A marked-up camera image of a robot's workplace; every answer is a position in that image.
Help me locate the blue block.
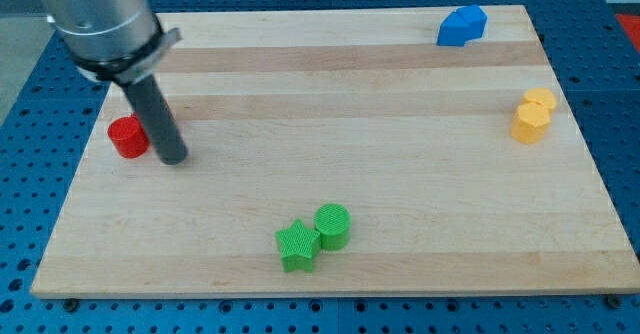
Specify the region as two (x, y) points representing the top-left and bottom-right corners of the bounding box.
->
(456, 4), (487, 40)
(436, 12), (471, 47)

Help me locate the green star block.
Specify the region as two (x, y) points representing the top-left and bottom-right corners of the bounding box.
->
(275, 219), (321, 272)

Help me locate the blue rear block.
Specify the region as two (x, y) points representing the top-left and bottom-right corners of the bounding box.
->
(456, 4), (487, 40)

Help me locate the blue front block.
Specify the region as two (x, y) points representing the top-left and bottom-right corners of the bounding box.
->
(436, 12), (471, 47)

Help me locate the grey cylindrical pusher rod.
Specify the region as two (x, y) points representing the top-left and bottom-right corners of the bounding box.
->
(122, 75), (188, 165)

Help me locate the red cylinder block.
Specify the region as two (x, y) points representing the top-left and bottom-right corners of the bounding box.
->
(107, 116), (149, 159)

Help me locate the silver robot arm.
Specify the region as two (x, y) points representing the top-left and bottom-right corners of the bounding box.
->
(41, 0), (182, 86)

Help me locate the wooden board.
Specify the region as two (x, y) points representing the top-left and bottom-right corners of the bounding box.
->
(31, 5), (639, 299)

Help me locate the yellow rear block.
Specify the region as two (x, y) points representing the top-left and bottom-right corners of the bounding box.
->
(522, 87), (558, 114)

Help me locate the yellow front hexagon block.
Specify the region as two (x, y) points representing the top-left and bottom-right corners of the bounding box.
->
(510, 102), (551, 144)

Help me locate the green cylinder block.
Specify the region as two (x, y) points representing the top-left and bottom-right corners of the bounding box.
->
(314, 203), (351, 251)

